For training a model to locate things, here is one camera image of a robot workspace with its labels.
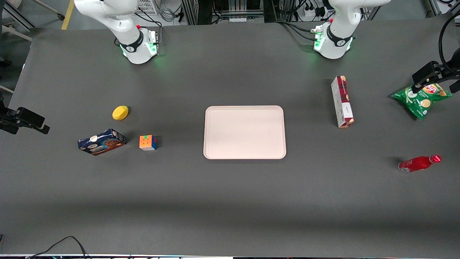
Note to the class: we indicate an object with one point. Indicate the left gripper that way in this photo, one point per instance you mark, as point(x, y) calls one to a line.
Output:
point(445, 73)

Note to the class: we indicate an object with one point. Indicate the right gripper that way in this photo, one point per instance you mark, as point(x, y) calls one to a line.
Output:
point(6, 119)

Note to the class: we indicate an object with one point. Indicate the red cookie box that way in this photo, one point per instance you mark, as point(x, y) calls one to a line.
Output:
point(341, 104)

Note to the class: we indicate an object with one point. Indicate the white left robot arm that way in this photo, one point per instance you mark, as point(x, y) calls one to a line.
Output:
point(336, 43)

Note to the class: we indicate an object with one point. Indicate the blue cookie box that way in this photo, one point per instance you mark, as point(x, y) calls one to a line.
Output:
point(102, 142)

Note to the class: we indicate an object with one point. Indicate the beige plastic tray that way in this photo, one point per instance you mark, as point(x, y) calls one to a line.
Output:
point(244, 133)

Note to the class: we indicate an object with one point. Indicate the green chips bag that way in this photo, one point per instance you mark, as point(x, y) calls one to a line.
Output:
point(420, 104)

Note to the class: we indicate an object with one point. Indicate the red soda bottle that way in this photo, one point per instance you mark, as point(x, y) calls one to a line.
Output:
point(415, 164)

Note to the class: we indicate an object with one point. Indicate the yellow lemon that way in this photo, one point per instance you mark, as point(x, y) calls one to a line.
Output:
point(120, 113)

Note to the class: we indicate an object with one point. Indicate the grey metal stand legs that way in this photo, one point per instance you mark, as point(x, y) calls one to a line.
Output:
point(54, 11)

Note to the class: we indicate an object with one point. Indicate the colourful puzzle cube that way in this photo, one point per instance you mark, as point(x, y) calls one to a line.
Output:
point(147, 142)

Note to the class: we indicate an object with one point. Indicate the yellow floor tape strip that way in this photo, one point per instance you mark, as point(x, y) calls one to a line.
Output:
point(67, 14)

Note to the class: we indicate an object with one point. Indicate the power strip with black plugs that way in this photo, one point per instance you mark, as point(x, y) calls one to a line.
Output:
point(312, 12)

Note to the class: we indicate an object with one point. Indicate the white perforated basket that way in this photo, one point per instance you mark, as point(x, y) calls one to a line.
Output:
point(147, 6)

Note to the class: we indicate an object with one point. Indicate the white power strip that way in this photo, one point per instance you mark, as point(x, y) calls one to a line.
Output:
point(238, 19)

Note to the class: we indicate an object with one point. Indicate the dark grey table mat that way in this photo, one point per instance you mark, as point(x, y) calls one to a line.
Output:
point(230, 201)

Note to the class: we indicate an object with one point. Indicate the black equipment rack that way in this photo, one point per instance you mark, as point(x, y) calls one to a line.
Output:
point(222, 9)

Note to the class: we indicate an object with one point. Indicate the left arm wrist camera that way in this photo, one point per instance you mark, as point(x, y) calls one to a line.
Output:
point(427, 72)

